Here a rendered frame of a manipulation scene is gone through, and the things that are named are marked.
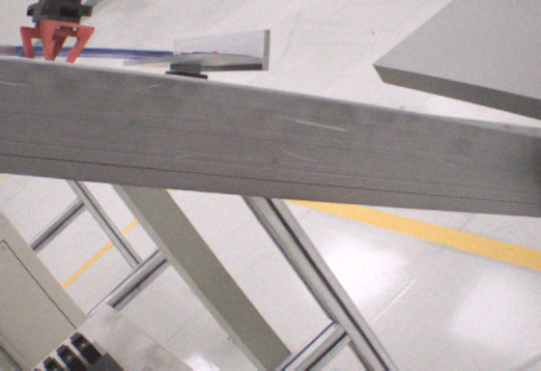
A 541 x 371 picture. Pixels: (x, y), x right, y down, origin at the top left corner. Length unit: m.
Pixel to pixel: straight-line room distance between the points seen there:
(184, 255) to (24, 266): 0.59
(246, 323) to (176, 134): 1.11
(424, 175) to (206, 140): 0.16
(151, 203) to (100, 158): 0.99
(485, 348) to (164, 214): 0.67
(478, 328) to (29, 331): 1.00
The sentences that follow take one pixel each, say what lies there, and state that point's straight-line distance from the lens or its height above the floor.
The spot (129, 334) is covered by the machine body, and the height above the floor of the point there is 0.62.
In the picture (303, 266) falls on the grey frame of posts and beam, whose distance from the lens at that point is 1.38.
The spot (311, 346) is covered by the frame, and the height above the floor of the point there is 0.32.
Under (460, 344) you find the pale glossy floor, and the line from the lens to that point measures 1.77.
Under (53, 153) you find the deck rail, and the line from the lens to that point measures 0.47.
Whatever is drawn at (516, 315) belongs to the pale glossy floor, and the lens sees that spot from 1.75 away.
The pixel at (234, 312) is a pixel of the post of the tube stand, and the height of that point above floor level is 0.36.
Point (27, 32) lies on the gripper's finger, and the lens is 1.13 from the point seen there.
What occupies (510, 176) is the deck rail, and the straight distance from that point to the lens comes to 0.64.
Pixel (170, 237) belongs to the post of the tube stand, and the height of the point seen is 0.55.
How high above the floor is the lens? 1.11
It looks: 22 degrees down
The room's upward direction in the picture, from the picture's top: 34 degrees counter-clockwise
